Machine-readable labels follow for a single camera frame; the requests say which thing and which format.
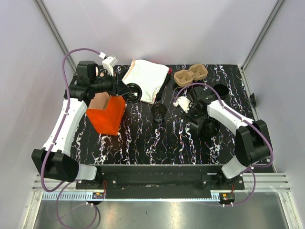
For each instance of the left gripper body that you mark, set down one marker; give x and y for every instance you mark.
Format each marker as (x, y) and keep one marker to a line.
(115, 85)

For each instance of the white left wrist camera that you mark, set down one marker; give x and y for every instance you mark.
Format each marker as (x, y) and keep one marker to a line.
(108, 63)

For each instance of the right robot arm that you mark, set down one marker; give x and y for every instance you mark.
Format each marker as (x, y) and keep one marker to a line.
(207, 112)

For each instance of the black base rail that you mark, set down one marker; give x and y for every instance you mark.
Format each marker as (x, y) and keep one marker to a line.
(161, 182)

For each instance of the stack of white napkins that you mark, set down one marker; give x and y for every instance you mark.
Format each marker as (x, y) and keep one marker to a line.
(148, 76)

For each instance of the black tall coffee cup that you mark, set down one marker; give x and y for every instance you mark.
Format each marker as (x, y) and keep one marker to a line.
(158, 111)

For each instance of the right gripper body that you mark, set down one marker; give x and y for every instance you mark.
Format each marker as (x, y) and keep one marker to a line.
(193, 114)

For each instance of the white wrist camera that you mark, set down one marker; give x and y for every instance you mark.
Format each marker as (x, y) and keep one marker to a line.
(183, 102)
(108, 63)

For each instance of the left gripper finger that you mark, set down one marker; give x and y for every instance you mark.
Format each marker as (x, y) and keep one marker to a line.
(121, 85)
(123, 92)

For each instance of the black cup lid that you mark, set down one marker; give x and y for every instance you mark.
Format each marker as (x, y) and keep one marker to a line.
(134, 95)
(210, 127)

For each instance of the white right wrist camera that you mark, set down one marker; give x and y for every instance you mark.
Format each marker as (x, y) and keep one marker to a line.
(183, 102)

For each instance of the brown pulp cup carrier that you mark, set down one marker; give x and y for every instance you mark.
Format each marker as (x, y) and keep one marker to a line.
(100, 101)

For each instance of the orange paper bag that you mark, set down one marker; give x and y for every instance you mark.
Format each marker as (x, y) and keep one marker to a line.
(107, 121)

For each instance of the black cloth under napkins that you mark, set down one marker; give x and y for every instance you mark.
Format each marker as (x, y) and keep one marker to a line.
(162, 88)

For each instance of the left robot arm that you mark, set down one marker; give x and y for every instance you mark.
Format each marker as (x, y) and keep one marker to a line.
(54, 160)

